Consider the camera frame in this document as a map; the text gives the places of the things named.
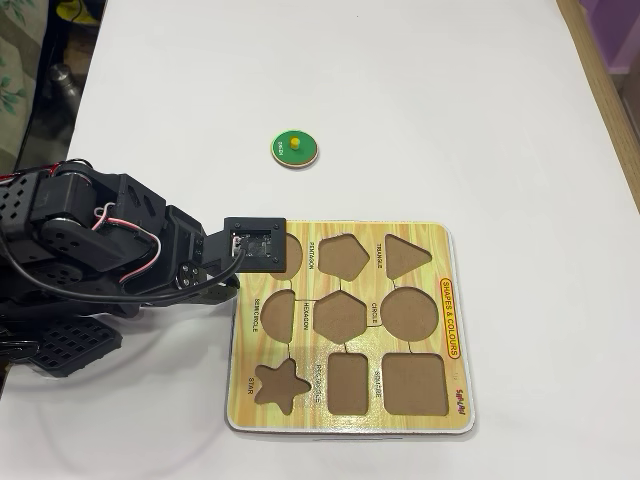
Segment yellow object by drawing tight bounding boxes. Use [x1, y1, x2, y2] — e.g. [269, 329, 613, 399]
[54, 0, 102, 25]

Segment black table clamp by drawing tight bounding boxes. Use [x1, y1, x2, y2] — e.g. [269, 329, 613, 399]
[0, 339, 40, 359]

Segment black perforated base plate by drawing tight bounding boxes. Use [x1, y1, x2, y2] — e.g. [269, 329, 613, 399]
[27, 317, 124, 379]

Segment black camera cable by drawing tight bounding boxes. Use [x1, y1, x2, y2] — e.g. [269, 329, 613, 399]
[0, 234, 247, 304]

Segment green circle piece yellow pin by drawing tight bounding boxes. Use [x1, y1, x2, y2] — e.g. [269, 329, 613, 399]
[270, 128, 320, 169]

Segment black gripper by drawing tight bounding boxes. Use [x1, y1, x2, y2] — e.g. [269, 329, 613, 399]
[163, 203, 242, 307]

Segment steel bottle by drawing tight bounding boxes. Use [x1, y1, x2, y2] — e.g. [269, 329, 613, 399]
[48, 62, 81, 122]

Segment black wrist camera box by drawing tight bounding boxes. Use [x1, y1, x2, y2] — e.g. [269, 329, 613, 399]
[204, 216, 288, 275]

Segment wooden shapes puzzle board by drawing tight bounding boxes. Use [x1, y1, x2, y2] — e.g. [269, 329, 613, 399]
[224, 219, 476, 435]

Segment floral curtain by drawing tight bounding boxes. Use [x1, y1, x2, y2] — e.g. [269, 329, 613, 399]
[0, 0, 55, 169]

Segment red white servo wire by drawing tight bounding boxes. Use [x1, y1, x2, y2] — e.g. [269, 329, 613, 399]
[92, 201, 162, 282]

